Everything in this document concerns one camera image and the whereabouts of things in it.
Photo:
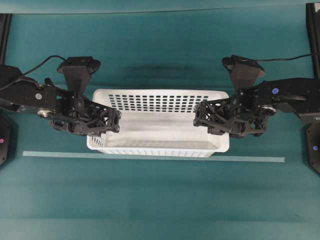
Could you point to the black frame rail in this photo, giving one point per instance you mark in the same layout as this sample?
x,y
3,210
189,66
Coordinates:
x,y
5,23
313,32

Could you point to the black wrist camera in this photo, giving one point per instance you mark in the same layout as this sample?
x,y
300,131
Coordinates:
x,y
77,71
243,72

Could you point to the light green tape strip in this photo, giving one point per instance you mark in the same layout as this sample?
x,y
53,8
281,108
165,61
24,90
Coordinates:
x,y
216,158

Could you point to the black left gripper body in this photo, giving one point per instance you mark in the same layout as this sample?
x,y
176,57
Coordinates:
x,y
73,112

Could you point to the black right frame rail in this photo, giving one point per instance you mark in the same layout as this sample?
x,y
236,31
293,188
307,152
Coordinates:
x,y
313,32

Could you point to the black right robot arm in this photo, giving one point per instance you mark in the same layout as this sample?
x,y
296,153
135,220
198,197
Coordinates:
x,y
300,96

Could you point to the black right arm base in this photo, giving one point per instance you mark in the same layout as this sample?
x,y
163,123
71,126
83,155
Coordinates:
x,y
312,139

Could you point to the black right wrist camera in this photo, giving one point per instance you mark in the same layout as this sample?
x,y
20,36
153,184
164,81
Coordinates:
x,y
243,72

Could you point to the black left frame rail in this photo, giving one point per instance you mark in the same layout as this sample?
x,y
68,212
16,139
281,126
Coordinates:
x,y
5,23

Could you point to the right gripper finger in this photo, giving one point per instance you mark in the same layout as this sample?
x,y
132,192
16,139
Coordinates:
x,y
216,125
220,107

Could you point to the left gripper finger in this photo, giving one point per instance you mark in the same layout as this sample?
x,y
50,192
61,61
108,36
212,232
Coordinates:
x,y
98,127
95,110

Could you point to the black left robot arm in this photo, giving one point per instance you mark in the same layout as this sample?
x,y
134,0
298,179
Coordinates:
x,y
23,94

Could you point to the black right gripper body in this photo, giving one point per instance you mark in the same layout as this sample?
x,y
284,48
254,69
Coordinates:
x,y
250,114

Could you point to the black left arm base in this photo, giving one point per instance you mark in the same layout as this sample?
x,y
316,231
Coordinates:
x,y
8,138

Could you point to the white perforated plastic basket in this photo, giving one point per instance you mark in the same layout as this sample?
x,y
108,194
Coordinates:
x,y
158,122

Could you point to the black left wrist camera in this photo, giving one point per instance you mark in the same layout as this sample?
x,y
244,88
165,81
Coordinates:
x,y
77,71

